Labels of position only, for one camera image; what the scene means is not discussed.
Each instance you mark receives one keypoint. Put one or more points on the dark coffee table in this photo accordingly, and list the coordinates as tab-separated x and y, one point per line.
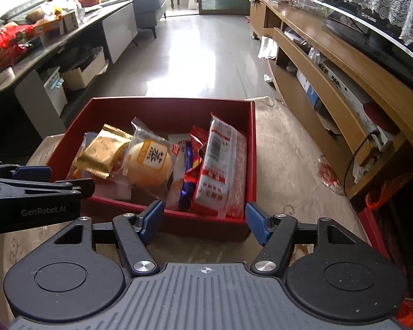
55	44

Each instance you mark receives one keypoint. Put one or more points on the white plastic bag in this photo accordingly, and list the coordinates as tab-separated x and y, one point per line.
268	48

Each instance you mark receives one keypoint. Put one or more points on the curved television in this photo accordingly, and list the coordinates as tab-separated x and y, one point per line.
375	31

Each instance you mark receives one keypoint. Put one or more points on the wooden television cabinet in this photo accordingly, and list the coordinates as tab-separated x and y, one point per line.
347	62

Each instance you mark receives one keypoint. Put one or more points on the floral tablecloth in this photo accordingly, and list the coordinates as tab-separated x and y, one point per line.
289	178

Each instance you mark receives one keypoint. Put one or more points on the clear bun packet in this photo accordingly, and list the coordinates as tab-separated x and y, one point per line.
148	165

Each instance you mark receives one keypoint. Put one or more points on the blue snack packet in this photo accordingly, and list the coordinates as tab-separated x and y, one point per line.
186	194

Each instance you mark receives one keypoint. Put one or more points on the red cardboard box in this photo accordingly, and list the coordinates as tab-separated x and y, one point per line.
158	110

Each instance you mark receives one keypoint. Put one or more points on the small white carton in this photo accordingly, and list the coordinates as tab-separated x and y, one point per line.
71	20

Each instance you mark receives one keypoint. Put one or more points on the grey sofa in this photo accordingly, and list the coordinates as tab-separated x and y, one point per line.
148	13

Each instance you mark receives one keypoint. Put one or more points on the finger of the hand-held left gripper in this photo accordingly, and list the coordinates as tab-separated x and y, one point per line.
79	187
34	173

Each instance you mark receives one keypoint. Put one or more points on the orange plastic bag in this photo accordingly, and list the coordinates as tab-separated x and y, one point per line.
389	192

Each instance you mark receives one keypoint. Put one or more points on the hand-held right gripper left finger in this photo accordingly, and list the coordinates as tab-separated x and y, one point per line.
151	221

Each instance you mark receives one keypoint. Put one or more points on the white storage box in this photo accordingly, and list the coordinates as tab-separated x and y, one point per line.
82	74

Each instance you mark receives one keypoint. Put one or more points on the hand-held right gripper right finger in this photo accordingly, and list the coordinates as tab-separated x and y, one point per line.
258	223

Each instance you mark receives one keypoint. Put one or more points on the blue white box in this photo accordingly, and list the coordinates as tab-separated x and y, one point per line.
308	89

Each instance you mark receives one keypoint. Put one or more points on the long white media device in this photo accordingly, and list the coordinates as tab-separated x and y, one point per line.
351	99

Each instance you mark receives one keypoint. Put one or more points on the red plastic bag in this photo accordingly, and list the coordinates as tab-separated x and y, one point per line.
15	36

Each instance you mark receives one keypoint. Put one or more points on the white red long packet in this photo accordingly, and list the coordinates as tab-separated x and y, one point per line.
213	165

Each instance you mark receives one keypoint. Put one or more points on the white plastic bin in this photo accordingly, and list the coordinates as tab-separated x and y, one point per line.
55	91

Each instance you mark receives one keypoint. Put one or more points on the red patterned snack packet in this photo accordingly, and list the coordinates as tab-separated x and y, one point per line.
196	165

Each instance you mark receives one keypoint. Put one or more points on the gold snack packet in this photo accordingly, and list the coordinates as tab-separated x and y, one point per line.
101	151

